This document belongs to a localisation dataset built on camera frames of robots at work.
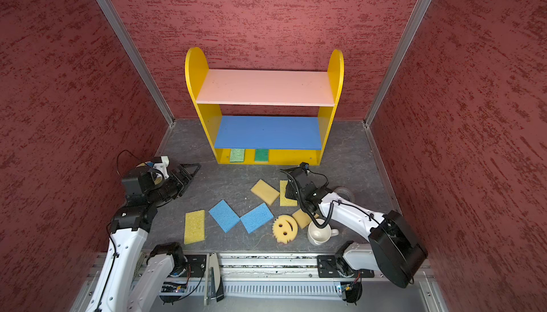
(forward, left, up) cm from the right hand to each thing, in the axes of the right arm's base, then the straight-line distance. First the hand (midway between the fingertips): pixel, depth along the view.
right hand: (289, 192), depth 87 cm
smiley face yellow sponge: (-14, +2, -3) cm, 14 cm away
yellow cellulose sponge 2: (-11, +38, -4) cm, 40 cm away
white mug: (-16, -11, -6) cm, 20 cm away
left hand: (0, +33, +16) cm, 37 cm away
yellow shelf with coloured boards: (+17, -1, +13) cm, 22 cm away
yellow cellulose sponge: (-2, +2, -5) cm, 6 cm away
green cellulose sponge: (+22, +25, -3) cm, 33 cm away
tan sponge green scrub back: (+22, +12, -4) cm, 26 cm away
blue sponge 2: (-8, +13, -5) cm, 17 cm away
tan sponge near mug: (-9, -5, -4) cm, 11 cm away
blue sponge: (-7, +27, -5) cm, 28 cm away
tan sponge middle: (+3, +10, -5) cm, 12 cm away
